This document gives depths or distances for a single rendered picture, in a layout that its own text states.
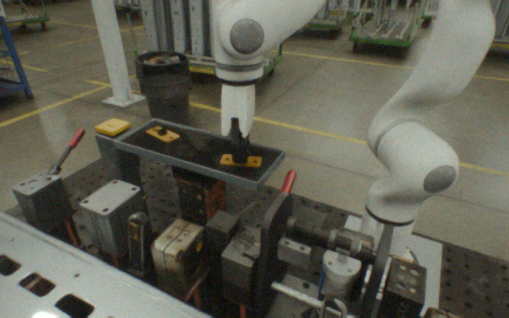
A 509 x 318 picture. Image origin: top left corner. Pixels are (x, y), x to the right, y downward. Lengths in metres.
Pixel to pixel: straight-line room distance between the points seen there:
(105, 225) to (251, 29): 0.46
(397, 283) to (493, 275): 0.75
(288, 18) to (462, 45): 0.34
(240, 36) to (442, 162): 0.44
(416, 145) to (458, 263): 0.62
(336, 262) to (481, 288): 0.72
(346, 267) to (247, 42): 0.37
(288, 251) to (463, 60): 0.46
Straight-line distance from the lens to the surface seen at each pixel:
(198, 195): 0.77
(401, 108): 0.78
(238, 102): 0.57
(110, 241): 0.74
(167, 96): 3.19
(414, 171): 0.71
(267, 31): 0.48
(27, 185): 0.95
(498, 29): 7.18
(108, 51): 4.18
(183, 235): 0.65
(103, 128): 0.90
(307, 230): 0.50
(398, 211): 0.83
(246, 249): 0.61
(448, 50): 0.71
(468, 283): 1.22
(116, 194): 0.73
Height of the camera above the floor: 1.53
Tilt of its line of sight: 32 degrees down
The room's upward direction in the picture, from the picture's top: straight up
